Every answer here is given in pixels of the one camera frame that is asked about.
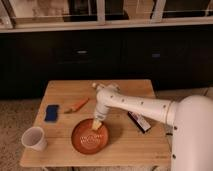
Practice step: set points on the small white bottle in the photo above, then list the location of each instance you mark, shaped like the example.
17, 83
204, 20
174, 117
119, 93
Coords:
99, 86

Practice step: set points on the wooden side table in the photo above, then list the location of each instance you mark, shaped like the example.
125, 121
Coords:
127, 145

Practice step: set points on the black candy bar box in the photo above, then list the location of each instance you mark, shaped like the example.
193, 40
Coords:
140, 121

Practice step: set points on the orange carrot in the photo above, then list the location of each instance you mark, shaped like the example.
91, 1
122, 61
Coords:
76, 106

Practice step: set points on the blue sponge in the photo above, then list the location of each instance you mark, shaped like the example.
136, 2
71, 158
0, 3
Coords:
51, 113

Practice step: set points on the dark cabinet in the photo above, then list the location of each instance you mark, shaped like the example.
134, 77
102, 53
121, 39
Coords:
171, 57

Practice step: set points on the orange ceramic bowl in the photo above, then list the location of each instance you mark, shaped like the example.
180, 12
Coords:
87, 141

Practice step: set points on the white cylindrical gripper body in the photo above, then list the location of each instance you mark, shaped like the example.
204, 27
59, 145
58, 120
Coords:
100, 112

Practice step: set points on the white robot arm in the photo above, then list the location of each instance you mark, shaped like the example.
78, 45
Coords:
191, 119

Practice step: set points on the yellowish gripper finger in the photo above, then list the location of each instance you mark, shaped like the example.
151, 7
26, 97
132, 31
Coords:
96, 124

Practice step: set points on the white plastic cup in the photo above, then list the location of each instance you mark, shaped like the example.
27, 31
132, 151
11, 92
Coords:
34, 138

